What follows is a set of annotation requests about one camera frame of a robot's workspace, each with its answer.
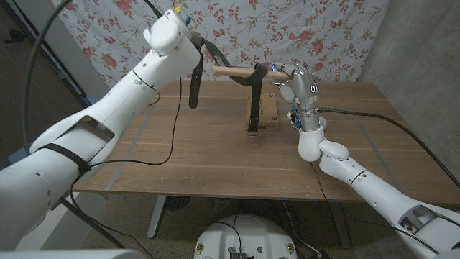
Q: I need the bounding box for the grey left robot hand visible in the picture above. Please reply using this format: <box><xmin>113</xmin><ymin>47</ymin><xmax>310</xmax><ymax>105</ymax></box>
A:
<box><xmin>189</xmin><ymin>30</ymin><xmax>206</xmax><ymax>48</ymax></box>

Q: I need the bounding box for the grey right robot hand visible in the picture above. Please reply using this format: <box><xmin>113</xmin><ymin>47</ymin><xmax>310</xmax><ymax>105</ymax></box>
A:
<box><xmin>272</xmin><ymin>63</ymin><xmax>323</xmax><ymax>132</ymax></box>

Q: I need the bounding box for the wooden stick with metal clips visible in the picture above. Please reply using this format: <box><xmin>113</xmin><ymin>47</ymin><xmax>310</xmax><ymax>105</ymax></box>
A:
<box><xmin>211</xmin><ymin>65</ymin><xmax>291</xmax><ymax>81</ymax></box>

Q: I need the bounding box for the black leather belt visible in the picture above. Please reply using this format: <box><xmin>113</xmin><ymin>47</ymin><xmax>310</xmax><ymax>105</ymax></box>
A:
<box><xmin>188</xmin><ymin>35</ymin><xmax>270</xmax><ymax>137</ymax></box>

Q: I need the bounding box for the brown cardboard package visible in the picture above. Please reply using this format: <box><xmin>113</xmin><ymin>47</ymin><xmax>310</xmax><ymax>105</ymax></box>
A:
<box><xmin>245</xmin><ymin>93</ymin><xmax>280</xmax><ymax>132</ymax></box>

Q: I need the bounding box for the floral backdrop cloth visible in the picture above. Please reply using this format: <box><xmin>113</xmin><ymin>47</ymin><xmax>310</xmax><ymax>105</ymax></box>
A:
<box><xmin>48</xmin><ymin>0</ymin><xmax>391</xmax><ymax>100</ymax></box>

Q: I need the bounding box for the grey table leg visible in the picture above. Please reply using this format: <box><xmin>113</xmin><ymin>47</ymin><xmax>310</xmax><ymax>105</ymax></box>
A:
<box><xmin>328</xmin><ymin>201</ymin><xmax>351</xmax><ymax>249</ymax></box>
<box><xmin>147</xmin><ymin>195</ymin><xmax>168</xmax><ymax>239</ymax></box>

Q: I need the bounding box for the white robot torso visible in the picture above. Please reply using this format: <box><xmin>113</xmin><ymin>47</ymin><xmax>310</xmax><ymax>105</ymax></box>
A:
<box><xmin>193</xmin><ymin>214</ymin><xmax>298</xmax><ymax>259</ymax></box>

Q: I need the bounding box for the black door hook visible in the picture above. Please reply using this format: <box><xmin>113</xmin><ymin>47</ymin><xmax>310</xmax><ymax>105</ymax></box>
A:
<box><xmin>4</xmin><ymin>29</ymin><xmax>27</xmax><ymax>45</ymax></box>

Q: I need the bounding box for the thin black power box cable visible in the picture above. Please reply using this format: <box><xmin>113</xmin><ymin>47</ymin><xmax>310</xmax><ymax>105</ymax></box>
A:
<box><xmin>147</xmin><ymin>89</ymin><xmax>162</xmax><ymax>107</ymax></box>

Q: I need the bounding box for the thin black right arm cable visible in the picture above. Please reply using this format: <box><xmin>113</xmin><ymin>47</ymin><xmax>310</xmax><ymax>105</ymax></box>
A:
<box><xmin>309</xmin><ymin>160</ymin><xmax>438</xmax><ymax>255</ymax></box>

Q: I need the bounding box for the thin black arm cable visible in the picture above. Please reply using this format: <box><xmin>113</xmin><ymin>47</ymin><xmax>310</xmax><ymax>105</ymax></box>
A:
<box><xmin>309</xmin><ymin>160</ymin><xmax>438</xmax><ymax>255</ymax></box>
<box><xmin>88</xmin><ymin>77</ymin><xmax>183</xmax><ymax>167</ymax></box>

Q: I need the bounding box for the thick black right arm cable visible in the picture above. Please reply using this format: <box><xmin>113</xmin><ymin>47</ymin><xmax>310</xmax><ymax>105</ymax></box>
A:
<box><xmin>318</xmin><ymin>107</ymin><xmax>460</xmax><ymax>190</ymax></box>

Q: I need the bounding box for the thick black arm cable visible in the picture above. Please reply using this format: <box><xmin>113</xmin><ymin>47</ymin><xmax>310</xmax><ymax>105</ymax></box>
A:
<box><xmin>318</xmin><ymin>107</ymin><xmax>460</xmax><ymax>190</ymax></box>
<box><xmin>21</xmin><ymin>0</ymin><xmax>162</xmax><ymax>251</ymax></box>

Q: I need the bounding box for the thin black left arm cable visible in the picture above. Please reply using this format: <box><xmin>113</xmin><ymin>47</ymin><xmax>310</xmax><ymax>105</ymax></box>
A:
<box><xmin>88</xmin><ymin>77</ymin><xmax>183</xmax><ymax>167</ymax></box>

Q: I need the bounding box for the white cable under table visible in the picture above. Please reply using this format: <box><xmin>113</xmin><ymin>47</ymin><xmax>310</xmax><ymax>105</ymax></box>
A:
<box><xmin>282</xmin><ymin>201</ymin><xmax>319</xmax><ymax>257</ymax></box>

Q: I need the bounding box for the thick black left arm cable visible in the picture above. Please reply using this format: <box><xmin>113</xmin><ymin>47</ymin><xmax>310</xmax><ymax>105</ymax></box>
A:
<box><xmin>21</xmin><ymin>0</ymin><xmax>162</xmax><ymax>251</ymax></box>

